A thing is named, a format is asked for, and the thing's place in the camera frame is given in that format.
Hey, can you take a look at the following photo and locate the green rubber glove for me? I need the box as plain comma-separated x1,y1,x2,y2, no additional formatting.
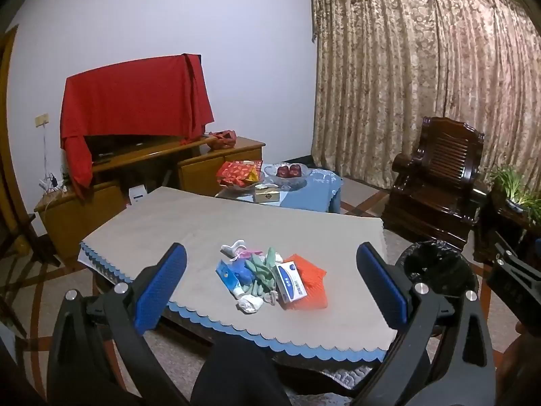
245,247,280,297

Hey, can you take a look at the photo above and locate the black television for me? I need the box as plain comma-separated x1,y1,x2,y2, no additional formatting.
85,134,189,165

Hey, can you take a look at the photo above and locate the blue hand cream tube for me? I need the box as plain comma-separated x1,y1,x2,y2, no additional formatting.
215,260,246,299

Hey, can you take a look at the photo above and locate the patterned beige curtain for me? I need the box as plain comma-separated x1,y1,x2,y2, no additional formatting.
308,0,541,204

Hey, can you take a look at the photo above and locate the person's right forearm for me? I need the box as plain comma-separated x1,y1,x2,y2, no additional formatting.
498,321,541,406

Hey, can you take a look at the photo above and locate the red cloth cover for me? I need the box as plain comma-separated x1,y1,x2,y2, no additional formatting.
60,53,215,201

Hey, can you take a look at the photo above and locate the blue plastic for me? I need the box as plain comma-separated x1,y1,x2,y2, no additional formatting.
234,258,257,284

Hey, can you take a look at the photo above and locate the gold tissue box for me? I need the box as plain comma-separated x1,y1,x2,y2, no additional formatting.
254,187,280,204

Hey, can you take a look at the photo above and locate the wooden door frame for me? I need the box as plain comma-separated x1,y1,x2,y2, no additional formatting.
0,25,27,258

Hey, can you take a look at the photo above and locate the dark wooden armchair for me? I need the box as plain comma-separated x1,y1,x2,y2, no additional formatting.
381,116,485,252

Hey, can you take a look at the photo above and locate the beige scalloped tablecloth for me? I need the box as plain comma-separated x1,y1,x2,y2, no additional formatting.
78,186,387,363

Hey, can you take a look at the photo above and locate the orange foam net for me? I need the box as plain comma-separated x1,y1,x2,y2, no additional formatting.
282,254,329,310

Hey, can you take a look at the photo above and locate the white tissue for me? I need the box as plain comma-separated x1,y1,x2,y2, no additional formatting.
237,296,263,314

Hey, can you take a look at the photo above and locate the wooden television cabinet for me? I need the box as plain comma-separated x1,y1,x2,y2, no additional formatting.
34,135,266,263

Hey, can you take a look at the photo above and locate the glass snack bowl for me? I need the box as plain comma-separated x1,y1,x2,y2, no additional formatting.
217,177,265,192

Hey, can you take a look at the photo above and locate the glass fruit bowl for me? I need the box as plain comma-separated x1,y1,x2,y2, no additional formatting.
265,164,311,189

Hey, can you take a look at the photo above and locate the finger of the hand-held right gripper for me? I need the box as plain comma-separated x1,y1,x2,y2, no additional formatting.
485,262,541,306
494,242,541,272

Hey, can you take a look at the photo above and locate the red snack bag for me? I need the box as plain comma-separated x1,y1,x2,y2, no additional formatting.
216,160,263,189

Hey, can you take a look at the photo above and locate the black-lined trash bin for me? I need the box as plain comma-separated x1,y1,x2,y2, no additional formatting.
397,240,480,305

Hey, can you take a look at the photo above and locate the blue and white box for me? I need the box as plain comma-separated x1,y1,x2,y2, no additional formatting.
270,262,308,304

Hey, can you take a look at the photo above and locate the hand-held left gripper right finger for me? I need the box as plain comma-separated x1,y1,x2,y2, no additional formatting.
356,242,496,406

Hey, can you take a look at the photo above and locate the white power strip with cables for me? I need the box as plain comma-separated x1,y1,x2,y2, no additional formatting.
39,173,69,197

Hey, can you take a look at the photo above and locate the person's black trouser leg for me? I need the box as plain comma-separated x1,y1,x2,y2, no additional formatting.
192,334,292,406

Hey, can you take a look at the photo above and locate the dark wooden side table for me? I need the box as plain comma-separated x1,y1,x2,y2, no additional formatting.
472,186,541,264

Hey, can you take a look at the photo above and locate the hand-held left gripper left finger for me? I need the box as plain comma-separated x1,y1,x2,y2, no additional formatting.
47,243,189,406

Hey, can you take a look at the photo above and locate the crushed paper cup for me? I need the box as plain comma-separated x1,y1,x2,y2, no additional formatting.
220,239,246,258

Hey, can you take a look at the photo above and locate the green potted plant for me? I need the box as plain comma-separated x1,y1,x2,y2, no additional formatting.
486,165,541,221

